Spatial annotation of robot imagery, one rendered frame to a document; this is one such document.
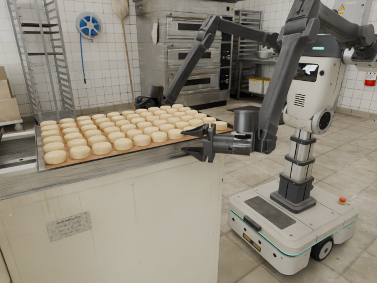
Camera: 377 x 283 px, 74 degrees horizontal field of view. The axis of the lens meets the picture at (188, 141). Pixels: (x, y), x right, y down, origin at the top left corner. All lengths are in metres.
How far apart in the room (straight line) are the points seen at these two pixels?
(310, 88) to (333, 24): 0.43
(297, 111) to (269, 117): 0.70
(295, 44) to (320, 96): 0.58
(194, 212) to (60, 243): 0.44
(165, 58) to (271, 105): 3.53
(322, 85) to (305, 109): 0.14
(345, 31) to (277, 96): 0.43
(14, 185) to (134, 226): 0.36
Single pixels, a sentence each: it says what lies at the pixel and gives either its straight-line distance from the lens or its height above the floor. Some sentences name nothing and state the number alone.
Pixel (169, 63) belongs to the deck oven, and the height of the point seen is 0.89.
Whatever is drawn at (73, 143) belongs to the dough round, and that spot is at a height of 0.92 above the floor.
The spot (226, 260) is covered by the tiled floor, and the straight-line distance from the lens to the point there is 1.64.
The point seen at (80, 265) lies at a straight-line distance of 0.90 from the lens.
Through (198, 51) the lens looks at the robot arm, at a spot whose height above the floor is 1.15.
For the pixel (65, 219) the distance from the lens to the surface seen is 0.79.
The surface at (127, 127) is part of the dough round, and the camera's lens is 0.85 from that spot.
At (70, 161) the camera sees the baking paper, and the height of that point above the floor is 0.90.
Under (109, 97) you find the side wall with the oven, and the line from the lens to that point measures 4.97.
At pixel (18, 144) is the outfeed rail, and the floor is 0.87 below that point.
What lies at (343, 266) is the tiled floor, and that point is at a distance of 1.82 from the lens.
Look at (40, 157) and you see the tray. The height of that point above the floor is 0.90.
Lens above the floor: 1.18
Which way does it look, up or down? 21 degrees down
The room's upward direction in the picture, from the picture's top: straight up
